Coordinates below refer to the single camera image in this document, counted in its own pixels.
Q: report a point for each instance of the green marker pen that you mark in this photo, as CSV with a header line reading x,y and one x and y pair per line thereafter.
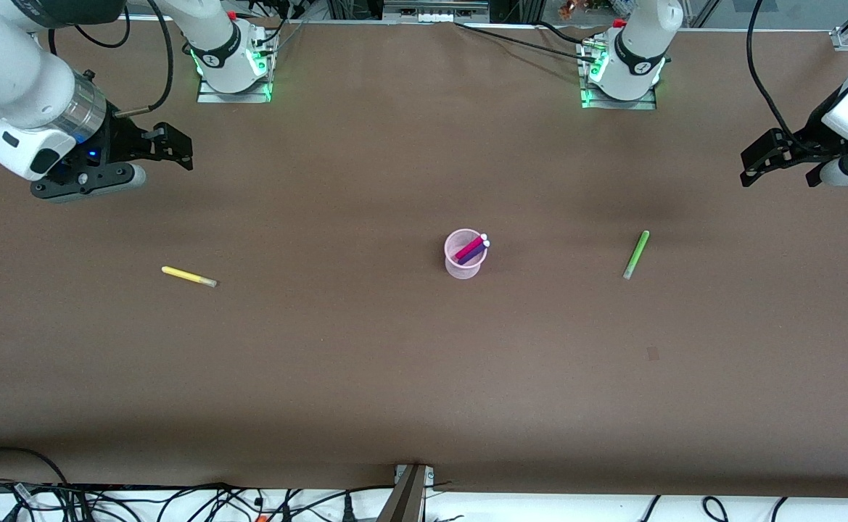
x,y
637,252

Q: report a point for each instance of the brown table cover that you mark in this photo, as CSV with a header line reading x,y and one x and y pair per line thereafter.
x,y
394,377

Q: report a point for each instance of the yellow marker pen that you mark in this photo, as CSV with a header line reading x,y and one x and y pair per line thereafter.
x,y
184,275

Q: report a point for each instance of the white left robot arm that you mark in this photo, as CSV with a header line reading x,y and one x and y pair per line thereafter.
x,y
641,43

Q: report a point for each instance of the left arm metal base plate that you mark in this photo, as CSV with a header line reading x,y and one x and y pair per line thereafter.
x,y
616,104

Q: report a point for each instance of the silver metal edge bracket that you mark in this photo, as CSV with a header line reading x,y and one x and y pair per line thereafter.
x,y
427,475

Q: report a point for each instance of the purple marker pen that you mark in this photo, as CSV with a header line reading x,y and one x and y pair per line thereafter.
x,y
476,255

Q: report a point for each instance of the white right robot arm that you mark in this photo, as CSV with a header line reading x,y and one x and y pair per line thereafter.
x,y
10,80

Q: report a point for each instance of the silver power strip box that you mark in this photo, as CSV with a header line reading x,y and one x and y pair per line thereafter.
x,y
434,11

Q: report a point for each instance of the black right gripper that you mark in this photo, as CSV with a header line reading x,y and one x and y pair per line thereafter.
x,y
123,135

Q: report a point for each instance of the pink plastic cup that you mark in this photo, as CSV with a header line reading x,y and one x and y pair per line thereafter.
x,y
463,270

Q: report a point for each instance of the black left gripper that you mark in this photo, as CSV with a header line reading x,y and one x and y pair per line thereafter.
x,y
812,136

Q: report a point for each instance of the dark camera stand post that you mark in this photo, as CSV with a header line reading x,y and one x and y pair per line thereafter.
x,y
402,504

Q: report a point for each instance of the magenta marker pen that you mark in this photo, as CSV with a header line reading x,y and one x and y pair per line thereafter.
x,y
469,248

